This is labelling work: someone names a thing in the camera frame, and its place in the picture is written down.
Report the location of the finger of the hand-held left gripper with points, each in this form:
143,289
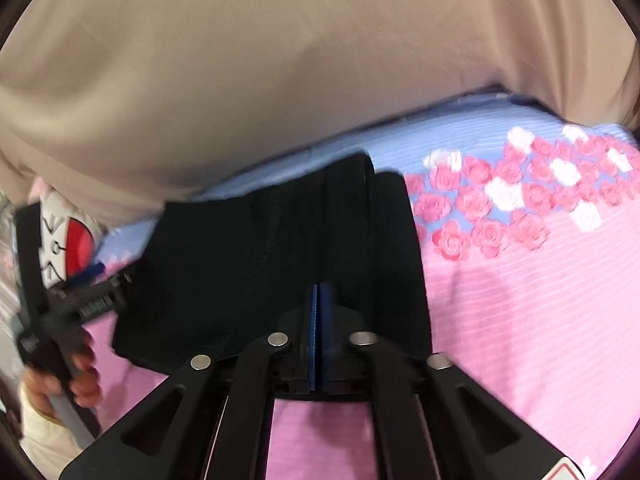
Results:
95,305

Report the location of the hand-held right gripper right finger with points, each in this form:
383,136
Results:
326,340

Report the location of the person's left forearm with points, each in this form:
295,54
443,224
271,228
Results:
47,435

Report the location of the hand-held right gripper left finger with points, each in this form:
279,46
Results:
312,340

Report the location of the beige padded headboard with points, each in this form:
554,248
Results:
280,70

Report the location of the pink floral bed sheet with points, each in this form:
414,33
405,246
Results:
510,285

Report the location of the black pants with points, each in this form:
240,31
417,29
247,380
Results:
280,240

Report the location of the person's left hand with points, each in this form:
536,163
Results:
85,382

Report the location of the white cat print pillow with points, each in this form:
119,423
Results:
75,245

